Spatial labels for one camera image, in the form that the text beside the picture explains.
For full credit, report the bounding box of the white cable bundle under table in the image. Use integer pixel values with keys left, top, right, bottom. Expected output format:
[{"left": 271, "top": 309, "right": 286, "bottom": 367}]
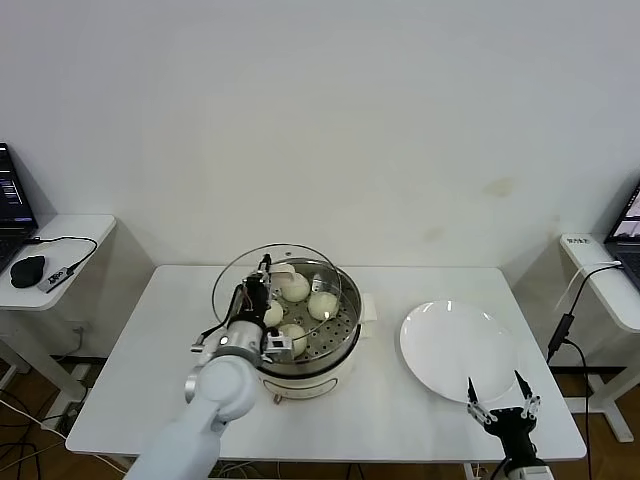
[{"left": 219, "top": 462, "right": 264, "bottom": 480}]

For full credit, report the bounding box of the black laptop with bright windows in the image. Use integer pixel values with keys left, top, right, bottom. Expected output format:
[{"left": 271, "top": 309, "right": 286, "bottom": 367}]
[{"left": 603, "top": 178, "right": 640, "bottom": 294}]

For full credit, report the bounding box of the white steamed baozi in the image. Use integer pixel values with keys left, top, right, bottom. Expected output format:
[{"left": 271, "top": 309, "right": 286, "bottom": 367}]
[
  {"left": 279, "top": 274, "right": 311, "bottom": 304},
  {"left": 262, "top": 299, "right": 285, "bottom": 329},
  {"left": 277, "top": 323, "right": 309, "bottom": 357},
  {"left": 307, "top": 292, "right": 340, "bottom": 321}
]

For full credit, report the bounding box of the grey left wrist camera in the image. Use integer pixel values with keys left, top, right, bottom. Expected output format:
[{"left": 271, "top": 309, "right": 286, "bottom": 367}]
[{"left": 263, "top": 328, "right": 297, "bottom": 357}]

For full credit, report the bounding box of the black computer mouse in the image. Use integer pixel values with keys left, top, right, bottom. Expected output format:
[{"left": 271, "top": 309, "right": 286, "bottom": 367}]
[{"left": 9, "top": 254, "right": 47, "bottom": 289}]

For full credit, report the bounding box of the grey usb hub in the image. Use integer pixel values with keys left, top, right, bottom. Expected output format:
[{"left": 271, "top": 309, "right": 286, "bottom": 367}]
[{"left": 37, "top": 267, "right": 72, "bottom": 295}]

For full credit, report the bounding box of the black cable with adapter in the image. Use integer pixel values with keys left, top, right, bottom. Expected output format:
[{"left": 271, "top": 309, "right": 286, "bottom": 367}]
[{"left": 545, "top": 262, "right": 624, "bottom": 480}]

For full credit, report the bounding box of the white side desk with label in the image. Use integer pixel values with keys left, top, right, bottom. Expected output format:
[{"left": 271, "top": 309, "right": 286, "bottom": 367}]
[{"left": 558, "top": 233, "right": 640, "bottom": 444}]

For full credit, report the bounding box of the white side desk with mouse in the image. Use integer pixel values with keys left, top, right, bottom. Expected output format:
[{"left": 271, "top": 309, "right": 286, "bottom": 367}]
[{"left": 0, "top": 214, "right": 119, "bottom": 401}]

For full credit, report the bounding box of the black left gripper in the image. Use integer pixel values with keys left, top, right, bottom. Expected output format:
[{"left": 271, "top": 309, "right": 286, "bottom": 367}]
[{"left": 224, "top": 255, "right": 275, "bottom": 331}]

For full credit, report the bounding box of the stainless steel steamer basket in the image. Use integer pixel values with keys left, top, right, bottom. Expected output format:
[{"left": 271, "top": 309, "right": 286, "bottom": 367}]
[{"left": 230, "top": 257, "right": 362, "bottom": 379}]

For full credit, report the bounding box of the black laptop with dark screen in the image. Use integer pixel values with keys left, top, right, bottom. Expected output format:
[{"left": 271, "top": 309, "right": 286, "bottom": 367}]
[{"left": 0, "top": 143, "right": 40, "bottom": 274}]

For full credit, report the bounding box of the black usb hub cable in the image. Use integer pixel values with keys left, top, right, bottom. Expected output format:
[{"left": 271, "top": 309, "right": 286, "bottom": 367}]
[{"left": 23, "top": 235, "right": 100, "bottom": 274}]

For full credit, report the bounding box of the round glass pot lid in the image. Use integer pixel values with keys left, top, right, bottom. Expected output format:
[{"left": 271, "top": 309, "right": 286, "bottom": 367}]
[{"left": 211, "top": 242, "right": 351, "bottom": 361}]

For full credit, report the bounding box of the white floor cable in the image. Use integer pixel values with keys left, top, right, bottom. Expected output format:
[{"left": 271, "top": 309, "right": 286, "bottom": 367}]
[{"left": 0, "top": 402, "right": 69, "bottom": 441}]

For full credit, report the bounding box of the white flat cable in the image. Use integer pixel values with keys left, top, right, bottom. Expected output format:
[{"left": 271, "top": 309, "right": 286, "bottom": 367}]
[{"left": 552, "top": 258, "right": 624, "bottom": 316}]

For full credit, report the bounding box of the white round plate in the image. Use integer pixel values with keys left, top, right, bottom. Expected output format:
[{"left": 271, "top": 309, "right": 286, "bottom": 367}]
[{"left": 398, "top": 299, "right": 521, "bottom": 405}]

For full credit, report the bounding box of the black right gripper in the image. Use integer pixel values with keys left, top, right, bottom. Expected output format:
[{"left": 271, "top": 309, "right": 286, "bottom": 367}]
[{"left": 465, "top": 369, "right": 543, "bottom": 462}]

